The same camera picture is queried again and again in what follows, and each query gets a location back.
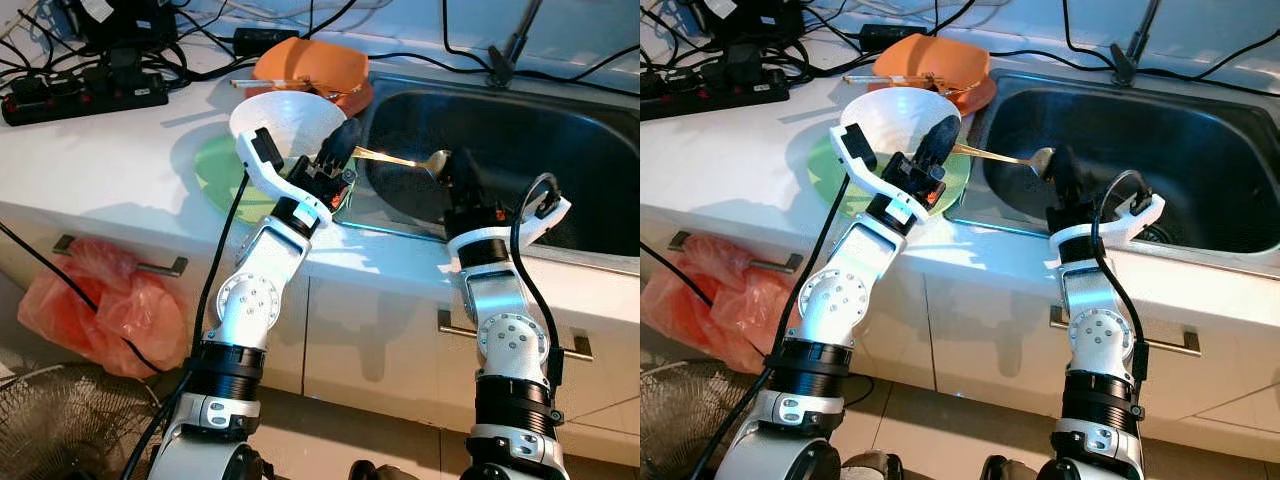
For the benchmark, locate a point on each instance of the white tipped wooden chopstick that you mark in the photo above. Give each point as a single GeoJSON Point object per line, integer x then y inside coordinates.
{"type": "Point", "coordinates": [885, 80]}
{"type": "Point", "coordinates": [270, 83]}

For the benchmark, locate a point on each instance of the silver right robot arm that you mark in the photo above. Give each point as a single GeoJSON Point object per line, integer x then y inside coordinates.
{"type": "Point", "coordinates": [510, 345]}
{"type": "Point", "coordinates": [1100, 340]}

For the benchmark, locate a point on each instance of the orange bowl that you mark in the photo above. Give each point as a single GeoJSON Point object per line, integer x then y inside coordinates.
{"type": "Point", "coordinates": [310, 62]}
{"type": "Point", "coordinates": [930, 60]}

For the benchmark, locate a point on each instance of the black power strip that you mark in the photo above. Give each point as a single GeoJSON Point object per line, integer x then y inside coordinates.
{"type": "Point", "coordinates": [90, 100]}
{"type": "Point", "coordinates": [720, 95]}

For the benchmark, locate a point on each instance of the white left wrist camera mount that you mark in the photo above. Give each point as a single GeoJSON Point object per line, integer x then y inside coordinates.
{"type": "Point", "coordinates": [870, 180]}
{"type": "Point", "coordinates": [275, 183]}

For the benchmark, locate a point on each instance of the red plastic bag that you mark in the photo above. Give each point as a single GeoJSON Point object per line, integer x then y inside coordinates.
{"type": "Point", "coordinates": [700, 300]}
{"type": "Point", "coordinates": [90, 310]}

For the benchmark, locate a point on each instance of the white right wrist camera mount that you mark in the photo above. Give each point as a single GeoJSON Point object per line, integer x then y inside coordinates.
{"type": "Point", "coordinates": [490, 241]}
{"type": "Point", "coordinates": [1090, 240]}

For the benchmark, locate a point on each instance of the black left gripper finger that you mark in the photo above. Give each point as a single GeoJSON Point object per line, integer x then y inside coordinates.
{"type": "Point", "coordinates": [345, 140]}
{"type": "Point", "coordinates": [940, 140]}

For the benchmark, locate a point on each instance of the chrome sink faucet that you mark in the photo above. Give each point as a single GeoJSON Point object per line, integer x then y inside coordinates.
{"type": "Point", "coordinates": [503, 70]}
{"type": "Point", "coordinates": [1125, 68]}

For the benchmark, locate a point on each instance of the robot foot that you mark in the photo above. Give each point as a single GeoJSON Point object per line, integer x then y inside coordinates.
{"type": "Point", "coordinates": [1010, 470]}
{"type": "Point", "coordinates": [380, 472]}
{"type": "Point", "coordinates": [260, 470]}
{"type": "Point", "coordinates": [870, 468]}

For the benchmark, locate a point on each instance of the stainless steel sink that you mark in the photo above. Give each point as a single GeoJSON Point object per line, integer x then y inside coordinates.
{"type": "Point", "coordinates": [560, 140]}
{"type": "Point", "coordinates": [1200, 130]}

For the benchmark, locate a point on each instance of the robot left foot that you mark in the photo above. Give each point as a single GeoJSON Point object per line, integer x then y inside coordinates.
{"type": "Point", "coordinates": [870, 468]}
{"type": "Point", "coordinates": [260, 470]}

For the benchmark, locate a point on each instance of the green plate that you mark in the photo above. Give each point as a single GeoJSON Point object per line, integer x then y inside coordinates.
{"type": "Point", "coordinates": [215, 175]}
{"type": "Point", "coordinates": [825, 175]}

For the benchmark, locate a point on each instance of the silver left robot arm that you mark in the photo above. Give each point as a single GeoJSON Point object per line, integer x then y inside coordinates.
{"type": "Point", "coordinates": [840, 300]}
{"type": "Point", "coordinates": [250, 300]}

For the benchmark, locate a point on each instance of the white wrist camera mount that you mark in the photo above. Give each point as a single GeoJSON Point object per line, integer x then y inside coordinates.
{"type": "Point", "coordinates": [870, 180]}
{"type": "Point", "coordinates": [490, 241]}
{"type": "Point", "coordinates": [1090, 240]}
{"type": "Point", "coordinates": [275, 183]}

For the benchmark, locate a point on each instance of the white bowl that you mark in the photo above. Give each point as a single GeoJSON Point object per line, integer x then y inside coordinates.
{"type": "Point", "coordinates": [890, 115]}
{"type": "Point", "coordinates": [285, 120]}

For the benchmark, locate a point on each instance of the small black adapter brick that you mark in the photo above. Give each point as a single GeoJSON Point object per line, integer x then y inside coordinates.
{"type": "Point", "coordinates": [265, 42]}
{"type": "Point", "coordinates": [890, 38]}

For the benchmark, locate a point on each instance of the orange plate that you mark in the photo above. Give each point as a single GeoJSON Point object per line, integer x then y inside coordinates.
{"type": "Point", "coordinates": [985, 95]}
{"type": "Point", "coordinates": [360, 98]}

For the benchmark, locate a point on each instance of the golden metal spoon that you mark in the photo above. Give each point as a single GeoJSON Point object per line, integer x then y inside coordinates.
{"type": "Point", "coordinates": [400, 159]}
{"type": "Point", "coordinates": [1000, 155]}

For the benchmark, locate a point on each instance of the large black power adapter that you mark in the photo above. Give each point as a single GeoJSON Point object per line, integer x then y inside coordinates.
{"type": "Point", "coordinates": [750, 20]}
{"type": "Point", "coordinates": [130, 25]}

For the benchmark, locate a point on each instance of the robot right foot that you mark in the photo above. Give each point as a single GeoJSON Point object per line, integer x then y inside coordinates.
{"type": "Point", "coordinates": [1010, 470]}
{"type": "Point", "coordinates": [380, 472]}

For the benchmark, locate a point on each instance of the white kitchen cabinet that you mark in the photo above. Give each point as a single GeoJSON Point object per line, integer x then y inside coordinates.
{"type": "Point", "coordinates": [380, 330]}
{"type": "Point", "coordinates": [980, 330]}

